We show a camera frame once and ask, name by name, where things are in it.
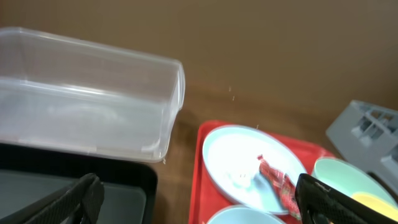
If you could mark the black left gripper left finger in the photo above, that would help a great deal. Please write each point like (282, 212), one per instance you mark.
(79, 202)

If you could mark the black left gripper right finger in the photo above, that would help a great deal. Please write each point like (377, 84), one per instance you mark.
(319, 203)

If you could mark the red snack wrapper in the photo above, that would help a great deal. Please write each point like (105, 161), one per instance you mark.
(282, 186)

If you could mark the yellow plastic cup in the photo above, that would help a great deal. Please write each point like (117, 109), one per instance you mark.
(377, 204)

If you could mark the grey dishwasher rack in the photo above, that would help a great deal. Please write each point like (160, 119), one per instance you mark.
(366, 136)

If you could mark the mint green bowl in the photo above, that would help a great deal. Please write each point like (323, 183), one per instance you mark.
(348, 179)

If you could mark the black plastic bin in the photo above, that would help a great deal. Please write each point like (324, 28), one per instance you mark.
(28, 175)

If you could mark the small blue bowl with food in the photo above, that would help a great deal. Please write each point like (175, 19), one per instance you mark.
(238, 214)

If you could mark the large light blue plate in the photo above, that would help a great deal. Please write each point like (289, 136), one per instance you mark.
(230, 156)

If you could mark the red serving tray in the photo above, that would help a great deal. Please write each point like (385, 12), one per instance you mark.
(205, 198)

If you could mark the clear plastic bin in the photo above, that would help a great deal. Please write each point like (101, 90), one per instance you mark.
(70, 95)

